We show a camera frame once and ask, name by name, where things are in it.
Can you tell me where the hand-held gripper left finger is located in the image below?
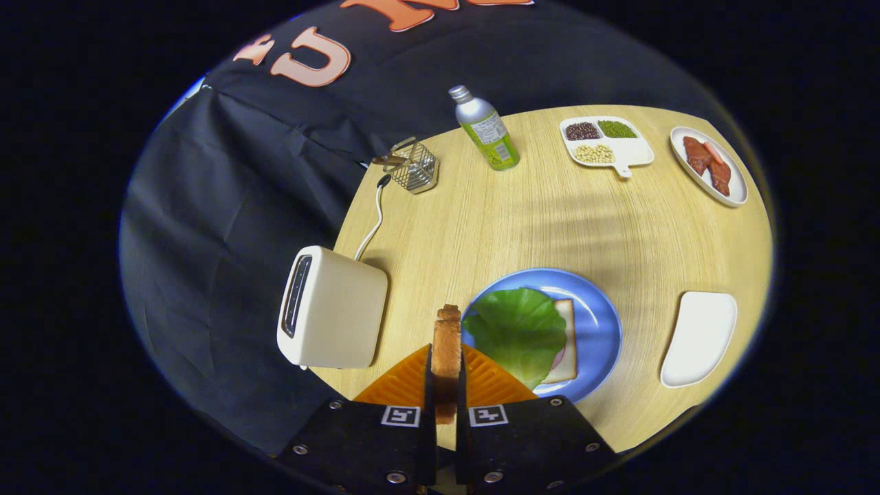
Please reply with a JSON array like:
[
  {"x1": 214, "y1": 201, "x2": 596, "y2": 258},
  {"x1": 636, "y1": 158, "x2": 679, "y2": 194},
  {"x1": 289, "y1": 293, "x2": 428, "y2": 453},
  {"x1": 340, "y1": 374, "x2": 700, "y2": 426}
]
[{"x1": 275, "y1": 344, "x2": 439, "y2": 492}]

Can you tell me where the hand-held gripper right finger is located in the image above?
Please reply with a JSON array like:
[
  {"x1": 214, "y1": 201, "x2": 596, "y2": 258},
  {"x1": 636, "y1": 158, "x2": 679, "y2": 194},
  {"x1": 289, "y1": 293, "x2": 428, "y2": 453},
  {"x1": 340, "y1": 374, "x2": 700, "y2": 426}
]
[{"x1": 454, "y1": 344, "x2": 619, "y2": 492}]

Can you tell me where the toasted bread slice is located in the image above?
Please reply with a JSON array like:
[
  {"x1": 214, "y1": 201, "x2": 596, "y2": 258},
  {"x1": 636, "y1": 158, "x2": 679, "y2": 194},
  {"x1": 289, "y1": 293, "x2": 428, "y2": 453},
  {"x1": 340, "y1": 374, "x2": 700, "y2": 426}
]
[{"x1": 431, "y1": 304, "x2": 463, "y2": 426}]

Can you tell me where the green lettuce leaf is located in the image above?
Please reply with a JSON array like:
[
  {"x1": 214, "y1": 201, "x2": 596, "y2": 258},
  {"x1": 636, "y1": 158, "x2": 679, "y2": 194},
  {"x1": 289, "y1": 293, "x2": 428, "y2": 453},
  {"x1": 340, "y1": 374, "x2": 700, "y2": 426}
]
[{"x1": 462, "y1": 287, "x2": 569, "y2": 391}]

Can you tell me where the white bread slice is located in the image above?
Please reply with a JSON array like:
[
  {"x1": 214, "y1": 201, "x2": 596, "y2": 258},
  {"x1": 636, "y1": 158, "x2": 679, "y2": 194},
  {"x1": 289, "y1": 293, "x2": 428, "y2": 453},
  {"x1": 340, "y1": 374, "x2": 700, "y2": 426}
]
[{"x1": 540, "y1": 298, "x2": 579, "y2": 384}]

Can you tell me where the cream toaster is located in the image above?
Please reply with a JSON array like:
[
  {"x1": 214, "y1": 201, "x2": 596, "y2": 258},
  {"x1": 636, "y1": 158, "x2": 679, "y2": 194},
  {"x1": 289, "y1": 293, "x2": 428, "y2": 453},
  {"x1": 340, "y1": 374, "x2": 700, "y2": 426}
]
[{"x1": 276, "y1": 245, "x2": 389, "y2": 371}]

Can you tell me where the blue round plate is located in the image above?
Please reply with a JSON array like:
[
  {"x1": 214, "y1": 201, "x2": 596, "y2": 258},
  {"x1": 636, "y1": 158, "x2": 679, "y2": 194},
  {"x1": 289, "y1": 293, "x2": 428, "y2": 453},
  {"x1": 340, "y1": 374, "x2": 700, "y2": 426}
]
[{"x1": 461, "y1": 267, "x2": 623, "y2": 404}]

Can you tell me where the empty white curved dish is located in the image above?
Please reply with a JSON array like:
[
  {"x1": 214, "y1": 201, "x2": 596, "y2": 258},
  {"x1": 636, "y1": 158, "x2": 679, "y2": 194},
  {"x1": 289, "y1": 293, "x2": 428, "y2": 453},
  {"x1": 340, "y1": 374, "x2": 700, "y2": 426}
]
[{"x1": 660, "y1": 291, "x2": 738, "y2": 389}]

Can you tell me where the silver bottle with green label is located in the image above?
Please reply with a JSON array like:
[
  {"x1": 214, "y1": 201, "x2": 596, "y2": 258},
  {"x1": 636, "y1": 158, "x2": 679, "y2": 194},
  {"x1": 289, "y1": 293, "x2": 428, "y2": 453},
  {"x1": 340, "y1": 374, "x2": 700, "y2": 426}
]
[{"x1": 448, "y1": 85, "x2": 520, "y2": 172}]

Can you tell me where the white divided dish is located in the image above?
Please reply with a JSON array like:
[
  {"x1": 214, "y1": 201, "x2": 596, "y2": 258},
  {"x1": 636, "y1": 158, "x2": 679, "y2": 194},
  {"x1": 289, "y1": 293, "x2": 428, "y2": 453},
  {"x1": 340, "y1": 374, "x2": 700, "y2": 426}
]
[{"x1": 559, "y1": 116, "x2": 655, "y2": 179}]

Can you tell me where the brown meat slice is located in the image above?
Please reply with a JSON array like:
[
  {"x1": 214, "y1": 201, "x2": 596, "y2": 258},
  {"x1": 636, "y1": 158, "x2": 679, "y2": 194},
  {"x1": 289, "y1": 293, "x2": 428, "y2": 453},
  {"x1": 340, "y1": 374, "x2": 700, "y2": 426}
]
[
  {"x1": 683, "y1": 136, "x2": 713, "y2": 177},
  {"x1": 708, "y1": 159, "x2": 732, "y2": 197}
]

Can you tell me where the white oval plate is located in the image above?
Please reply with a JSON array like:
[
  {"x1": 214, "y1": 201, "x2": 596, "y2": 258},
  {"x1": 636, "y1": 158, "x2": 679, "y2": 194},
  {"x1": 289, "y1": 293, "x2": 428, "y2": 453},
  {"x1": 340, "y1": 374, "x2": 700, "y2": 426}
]
[{"x1": 670, "y1": 126, "x2": 749, "y2": 208}]

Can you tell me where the white toaster cable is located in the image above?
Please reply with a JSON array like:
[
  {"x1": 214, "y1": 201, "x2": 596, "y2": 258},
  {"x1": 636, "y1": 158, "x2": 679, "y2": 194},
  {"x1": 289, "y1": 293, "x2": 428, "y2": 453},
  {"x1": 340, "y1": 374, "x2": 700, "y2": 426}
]
[{"x1": 354, "y1": 174, "x2": 393, "y2": 262}]

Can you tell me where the metal wire basket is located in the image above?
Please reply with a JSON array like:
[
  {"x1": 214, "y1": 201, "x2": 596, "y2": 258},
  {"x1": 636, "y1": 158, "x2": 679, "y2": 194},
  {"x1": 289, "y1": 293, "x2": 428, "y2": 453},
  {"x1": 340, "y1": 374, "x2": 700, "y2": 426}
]
[{"x1": 390, "y1": 137, "x2": 440, "y2": 195}]

